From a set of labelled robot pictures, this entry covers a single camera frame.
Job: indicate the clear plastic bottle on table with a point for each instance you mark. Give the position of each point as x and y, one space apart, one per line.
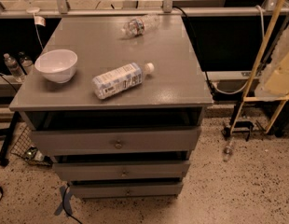
140 25

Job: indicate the white bowl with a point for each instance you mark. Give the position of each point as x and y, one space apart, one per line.
58 65

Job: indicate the bottle lying on floor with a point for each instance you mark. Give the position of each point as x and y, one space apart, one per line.
228 150

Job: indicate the water bottle on left shelf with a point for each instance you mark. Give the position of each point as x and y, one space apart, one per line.
14 68

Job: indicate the grey drawer cabinet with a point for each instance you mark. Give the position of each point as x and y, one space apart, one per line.
172 98

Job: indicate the top grey drawer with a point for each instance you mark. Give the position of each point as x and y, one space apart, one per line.
83 142

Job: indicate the grey drawer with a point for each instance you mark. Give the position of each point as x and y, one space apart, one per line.
83 142
120 170
126 190

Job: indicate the middle grey drawer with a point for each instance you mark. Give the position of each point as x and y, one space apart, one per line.
120 170

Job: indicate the bottom grey drawer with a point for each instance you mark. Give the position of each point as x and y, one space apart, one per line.
126 190

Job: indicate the black tripod leg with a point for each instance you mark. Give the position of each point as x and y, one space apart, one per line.
8 134

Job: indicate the wire mesh basket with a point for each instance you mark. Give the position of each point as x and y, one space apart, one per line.
26 149

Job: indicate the yellow wooden frame stand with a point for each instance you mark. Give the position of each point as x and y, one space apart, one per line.
269 77

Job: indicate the white lamp with tag cord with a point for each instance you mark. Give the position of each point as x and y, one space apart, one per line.
38 20

